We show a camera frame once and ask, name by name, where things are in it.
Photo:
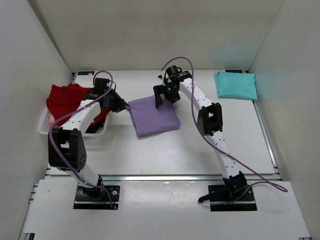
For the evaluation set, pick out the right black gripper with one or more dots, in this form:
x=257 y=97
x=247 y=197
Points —
x=159 y=90

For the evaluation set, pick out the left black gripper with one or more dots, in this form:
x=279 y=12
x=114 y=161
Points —
x=118 y=106

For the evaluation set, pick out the purple t shirt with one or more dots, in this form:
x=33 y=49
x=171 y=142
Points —
x=149 y=120

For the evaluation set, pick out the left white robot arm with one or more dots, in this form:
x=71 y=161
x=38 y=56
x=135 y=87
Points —
x=75 y=110

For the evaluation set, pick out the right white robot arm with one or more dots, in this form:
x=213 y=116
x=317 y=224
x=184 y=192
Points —
x=209 y=122

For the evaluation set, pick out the black garment in basket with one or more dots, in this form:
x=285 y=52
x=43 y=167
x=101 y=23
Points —
x=92 y=129

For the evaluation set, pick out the red t shirt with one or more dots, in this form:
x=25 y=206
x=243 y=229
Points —
x=63 y=100

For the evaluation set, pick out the pink garment in basket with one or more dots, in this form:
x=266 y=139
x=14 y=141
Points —
x=52 y=120

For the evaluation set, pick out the folded teal t shirt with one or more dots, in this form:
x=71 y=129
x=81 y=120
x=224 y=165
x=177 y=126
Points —
x=236 y=85

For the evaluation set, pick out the right blue label sticker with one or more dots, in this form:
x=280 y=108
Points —
x=234 y=71

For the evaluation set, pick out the white plastic basket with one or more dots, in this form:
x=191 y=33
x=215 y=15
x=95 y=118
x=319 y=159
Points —
x=44 y=125

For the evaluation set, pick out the aluminium table rail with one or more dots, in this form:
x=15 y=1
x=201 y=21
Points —
x=163 y=178

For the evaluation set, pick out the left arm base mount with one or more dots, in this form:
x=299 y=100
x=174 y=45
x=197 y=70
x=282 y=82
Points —
x=97 y=198

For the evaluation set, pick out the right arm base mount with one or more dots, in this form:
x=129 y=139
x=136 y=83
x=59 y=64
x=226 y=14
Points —
x=235 y=195

